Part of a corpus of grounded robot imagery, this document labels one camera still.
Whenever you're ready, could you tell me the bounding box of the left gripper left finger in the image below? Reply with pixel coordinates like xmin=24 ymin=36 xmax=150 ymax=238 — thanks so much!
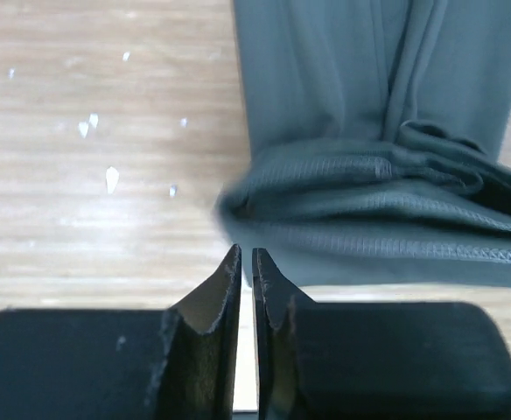
xmin=0 ymin=247 xmax=242 ymax=419

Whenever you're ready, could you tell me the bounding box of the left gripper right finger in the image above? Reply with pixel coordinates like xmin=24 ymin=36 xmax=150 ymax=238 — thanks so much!
xmin=252 ymin=248 xmax=511 ymax=419

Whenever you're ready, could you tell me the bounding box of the dark grey t shirt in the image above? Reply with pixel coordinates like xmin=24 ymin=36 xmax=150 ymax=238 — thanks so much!
xmin=217 ymin=1 xmax=511 ymax=287

